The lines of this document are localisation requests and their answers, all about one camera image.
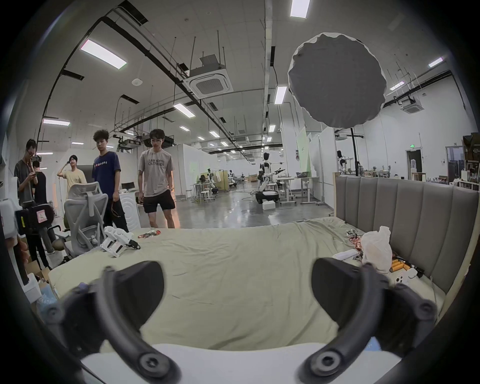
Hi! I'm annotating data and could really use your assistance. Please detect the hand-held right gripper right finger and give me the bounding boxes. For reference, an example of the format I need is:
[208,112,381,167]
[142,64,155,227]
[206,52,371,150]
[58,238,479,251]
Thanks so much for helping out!
[298,257,439,382]

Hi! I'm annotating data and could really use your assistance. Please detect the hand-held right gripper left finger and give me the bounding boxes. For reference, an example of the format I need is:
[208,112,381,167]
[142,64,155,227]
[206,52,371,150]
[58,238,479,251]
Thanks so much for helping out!
[44,261,181,384]

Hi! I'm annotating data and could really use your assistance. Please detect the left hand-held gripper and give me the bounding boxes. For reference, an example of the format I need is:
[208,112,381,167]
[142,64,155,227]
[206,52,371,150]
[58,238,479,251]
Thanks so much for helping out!
[0,198,54,237]

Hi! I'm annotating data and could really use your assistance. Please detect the grey mesh office chair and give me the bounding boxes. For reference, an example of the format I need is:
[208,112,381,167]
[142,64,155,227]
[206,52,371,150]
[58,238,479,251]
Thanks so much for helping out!
[52,181,109,263]

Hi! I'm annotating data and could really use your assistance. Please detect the spare white gripper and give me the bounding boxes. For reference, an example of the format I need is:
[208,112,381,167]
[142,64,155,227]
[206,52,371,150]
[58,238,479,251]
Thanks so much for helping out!
[100,226,142,259]

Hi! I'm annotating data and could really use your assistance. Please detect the white plastic bag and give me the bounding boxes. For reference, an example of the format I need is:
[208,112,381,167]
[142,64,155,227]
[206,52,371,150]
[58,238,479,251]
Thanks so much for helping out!
[361,226,394,274]

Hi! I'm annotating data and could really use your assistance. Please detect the white hand controller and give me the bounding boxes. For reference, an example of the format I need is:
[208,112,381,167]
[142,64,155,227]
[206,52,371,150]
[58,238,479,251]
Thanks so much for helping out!
[390,273,418,289]

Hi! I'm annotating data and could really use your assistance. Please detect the grey padded headboard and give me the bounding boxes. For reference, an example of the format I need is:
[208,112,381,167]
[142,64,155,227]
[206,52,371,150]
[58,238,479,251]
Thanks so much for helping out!
[334,175,480,298]

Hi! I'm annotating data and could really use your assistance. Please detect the bed with pale green sheet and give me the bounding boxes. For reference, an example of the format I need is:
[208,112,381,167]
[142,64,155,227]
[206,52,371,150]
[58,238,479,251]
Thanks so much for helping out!
[49,216,451,353]

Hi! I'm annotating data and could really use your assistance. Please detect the white desk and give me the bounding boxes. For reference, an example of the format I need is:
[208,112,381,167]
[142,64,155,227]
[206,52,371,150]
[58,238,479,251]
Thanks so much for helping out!
[275,175,326,206]

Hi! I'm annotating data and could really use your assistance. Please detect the white humanoid robot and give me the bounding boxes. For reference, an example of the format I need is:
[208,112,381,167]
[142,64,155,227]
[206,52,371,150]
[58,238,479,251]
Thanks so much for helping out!
[255,151,286,205]

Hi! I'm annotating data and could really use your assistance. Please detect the round grey softbox lamp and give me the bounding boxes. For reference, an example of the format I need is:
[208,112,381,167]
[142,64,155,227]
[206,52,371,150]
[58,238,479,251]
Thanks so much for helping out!
[287,32,388,177]

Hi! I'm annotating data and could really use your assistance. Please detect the tangled coloured cables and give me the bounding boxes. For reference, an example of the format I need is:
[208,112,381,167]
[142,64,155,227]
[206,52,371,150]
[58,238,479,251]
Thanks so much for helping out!
[345,228,364,251]

